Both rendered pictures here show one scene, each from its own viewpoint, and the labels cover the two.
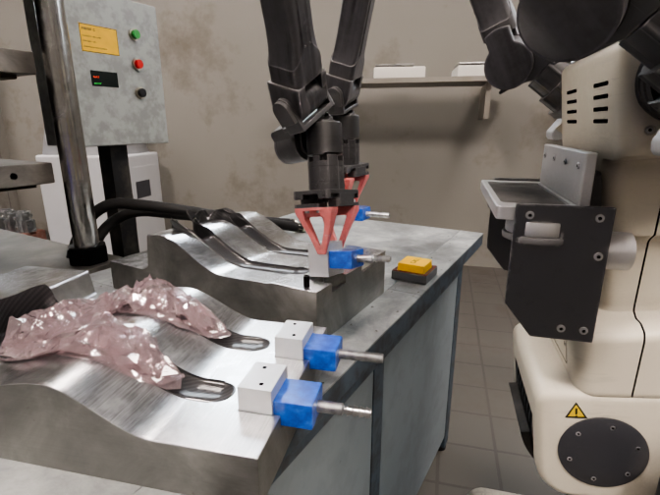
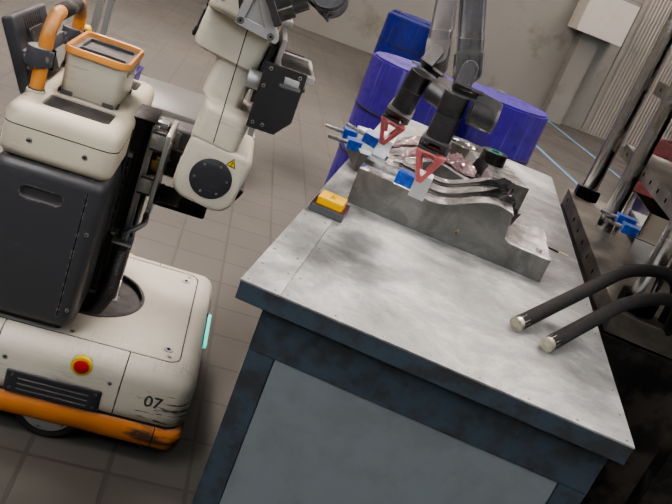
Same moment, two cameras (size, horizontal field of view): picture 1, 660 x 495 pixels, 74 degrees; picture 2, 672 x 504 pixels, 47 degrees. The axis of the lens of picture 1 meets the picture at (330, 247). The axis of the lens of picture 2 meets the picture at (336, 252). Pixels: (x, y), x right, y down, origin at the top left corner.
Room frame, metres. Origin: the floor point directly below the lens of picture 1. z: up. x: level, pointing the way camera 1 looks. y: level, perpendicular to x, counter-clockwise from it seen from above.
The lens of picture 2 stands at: (2.45, -0.89, 1.36)
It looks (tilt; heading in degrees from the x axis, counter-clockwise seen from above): 21 degrees down; 154
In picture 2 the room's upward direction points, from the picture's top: 22 degrees clockwise
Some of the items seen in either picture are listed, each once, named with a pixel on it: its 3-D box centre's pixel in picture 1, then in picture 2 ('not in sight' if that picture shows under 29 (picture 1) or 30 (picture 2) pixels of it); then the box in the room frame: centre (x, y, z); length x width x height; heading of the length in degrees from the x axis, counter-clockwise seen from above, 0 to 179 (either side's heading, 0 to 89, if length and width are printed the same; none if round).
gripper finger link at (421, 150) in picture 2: (350, 187); (427, 161); (1.01, -0.05, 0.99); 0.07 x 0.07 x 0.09; 59
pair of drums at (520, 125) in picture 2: not in sight; (436, 149); (-1.54, 1.46, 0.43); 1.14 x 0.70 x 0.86; 73
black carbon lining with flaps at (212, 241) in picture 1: (247, 238); (458, 182); (0.83, 0.16, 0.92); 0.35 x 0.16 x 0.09; 60
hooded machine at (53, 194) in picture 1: (104, 182); not in sight; (3.67, 1.88, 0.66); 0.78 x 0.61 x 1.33; 76
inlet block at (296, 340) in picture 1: (331, 353); (350, 142); (0.49, 0.00, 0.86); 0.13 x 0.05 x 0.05; 77
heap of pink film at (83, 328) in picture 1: (111, 318); (438, 152); (0.50, 0.27, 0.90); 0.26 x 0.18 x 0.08; 77
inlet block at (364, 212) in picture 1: (362, 213); (401, 176); (0.97, -0.07, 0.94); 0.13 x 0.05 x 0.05; 59
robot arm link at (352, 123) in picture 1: (344, 127); (455, 105); (1.00, -0.03, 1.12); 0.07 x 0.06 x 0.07; 63
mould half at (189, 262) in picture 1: (245, 258); (455, 203); (0.85, 0.17, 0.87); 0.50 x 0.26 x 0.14; 60
